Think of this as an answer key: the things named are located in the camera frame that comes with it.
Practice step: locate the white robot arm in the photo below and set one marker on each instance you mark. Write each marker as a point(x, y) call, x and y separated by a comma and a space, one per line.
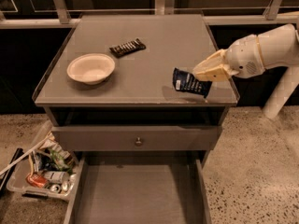
point(280, 47)

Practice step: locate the white paper bowl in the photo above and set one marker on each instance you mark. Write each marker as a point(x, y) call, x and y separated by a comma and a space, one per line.
point(91, 68)

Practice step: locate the grey drawer cabinet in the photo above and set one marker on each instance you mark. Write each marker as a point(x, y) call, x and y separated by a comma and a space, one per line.
point(140, 91)

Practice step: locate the upper grey drawer with knob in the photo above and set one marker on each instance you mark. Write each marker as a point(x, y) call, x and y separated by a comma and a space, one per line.
point(137, 138)

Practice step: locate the blue rxbar blueberry wrapper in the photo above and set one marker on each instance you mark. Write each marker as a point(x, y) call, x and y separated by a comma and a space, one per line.
point(184, 81)

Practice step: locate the red soda can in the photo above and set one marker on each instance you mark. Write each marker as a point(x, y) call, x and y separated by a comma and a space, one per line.
point(37, 181)

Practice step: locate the white stick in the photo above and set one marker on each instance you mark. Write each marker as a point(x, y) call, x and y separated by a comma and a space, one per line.
point(38, 145)

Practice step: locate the silver can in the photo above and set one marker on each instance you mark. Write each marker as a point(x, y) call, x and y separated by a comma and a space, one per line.
point(56, 177)

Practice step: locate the clear plastic bin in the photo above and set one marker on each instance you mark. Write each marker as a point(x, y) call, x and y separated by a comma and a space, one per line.
point(39, 162)

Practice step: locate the white diagonal post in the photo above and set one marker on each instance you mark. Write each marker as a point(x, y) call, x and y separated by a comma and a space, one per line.
point(282, 92)

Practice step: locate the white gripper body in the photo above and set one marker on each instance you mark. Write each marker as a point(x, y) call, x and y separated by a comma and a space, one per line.
point(243, 58)

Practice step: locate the open grey middle drawer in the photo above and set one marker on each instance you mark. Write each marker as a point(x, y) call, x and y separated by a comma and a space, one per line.
point(139, 188)

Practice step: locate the metal railing frame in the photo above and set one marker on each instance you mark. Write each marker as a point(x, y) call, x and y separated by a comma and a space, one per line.
point(23, 14)

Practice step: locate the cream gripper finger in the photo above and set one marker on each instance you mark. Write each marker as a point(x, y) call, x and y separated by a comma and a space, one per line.
point(221, 72)
point(213, 61)

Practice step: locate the green snack bag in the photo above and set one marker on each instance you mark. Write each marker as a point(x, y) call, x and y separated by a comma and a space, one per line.
point(63, 161)

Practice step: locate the black snack bar wrapper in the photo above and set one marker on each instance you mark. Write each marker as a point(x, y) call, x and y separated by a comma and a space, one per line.
point(127, 48)

